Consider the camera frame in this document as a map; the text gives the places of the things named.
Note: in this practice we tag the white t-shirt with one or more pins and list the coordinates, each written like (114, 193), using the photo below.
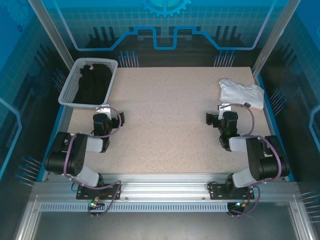
(240, 92)

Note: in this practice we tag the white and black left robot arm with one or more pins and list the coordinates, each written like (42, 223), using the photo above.
(93, 145)

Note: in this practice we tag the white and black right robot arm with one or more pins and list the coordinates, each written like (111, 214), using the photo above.
(237, 145)

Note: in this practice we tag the black folded clothes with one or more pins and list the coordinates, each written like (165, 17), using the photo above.
(92, 85)

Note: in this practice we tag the blue table edge strip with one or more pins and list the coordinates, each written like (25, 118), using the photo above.
(58, 127)
(274, 125)

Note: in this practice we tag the white perforated plastic basket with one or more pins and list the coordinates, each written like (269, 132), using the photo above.
(67, 92)

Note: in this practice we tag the small lit connector board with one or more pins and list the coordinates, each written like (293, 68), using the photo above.
(96, 203)
(241, 204)

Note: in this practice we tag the grey sheet metal panel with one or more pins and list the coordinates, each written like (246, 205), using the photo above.
(162, 226)

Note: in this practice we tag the white right camera bracket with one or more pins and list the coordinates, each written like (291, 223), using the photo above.
(223, 110)

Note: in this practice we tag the white camera bracket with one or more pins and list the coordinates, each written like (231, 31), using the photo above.
(105, 111)
(223, 110)

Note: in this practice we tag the white left camera bracket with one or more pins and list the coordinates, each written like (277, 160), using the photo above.
(105, 111)

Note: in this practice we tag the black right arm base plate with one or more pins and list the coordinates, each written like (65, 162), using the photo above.
(217, 193)

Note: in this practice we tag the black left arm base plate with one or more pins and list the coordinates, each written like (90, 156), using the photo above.
(82, 195)

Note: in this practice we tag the wide aluminium mounting rail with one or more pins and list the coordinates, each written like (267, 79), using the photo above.
(162, 187)

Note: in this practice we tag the aluminium frame post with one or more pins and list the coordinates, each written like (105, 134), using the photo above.
(51, 32)
(275, 37)

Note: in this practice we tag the aluminium frame rail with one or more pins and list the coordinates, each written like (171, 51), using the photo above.
(303, 220)
(26, 220)

